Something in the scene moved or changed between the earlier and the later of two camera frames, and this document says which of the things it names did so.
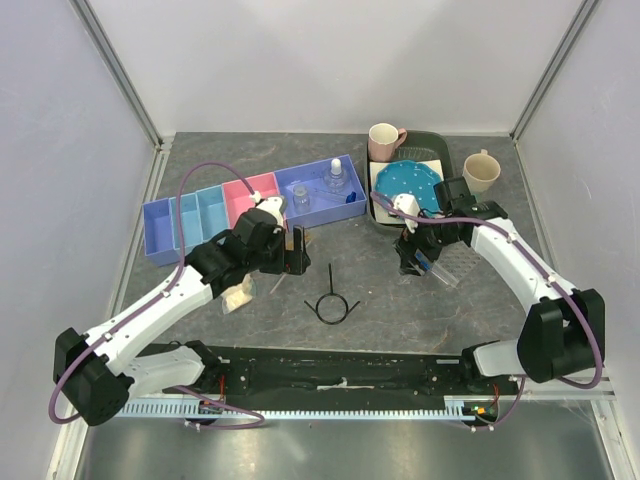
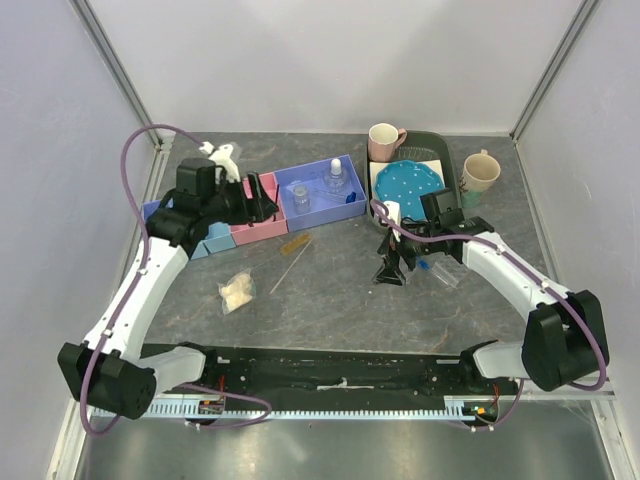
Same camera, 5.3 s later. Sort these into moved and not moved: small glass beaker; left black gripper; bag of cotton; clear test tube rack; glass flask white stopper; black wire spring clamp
Moved: black wire spring clamp; left black gripper
Not moved: glass flask white stopper; bag of cotton; clear test tube rack; small glass beaker
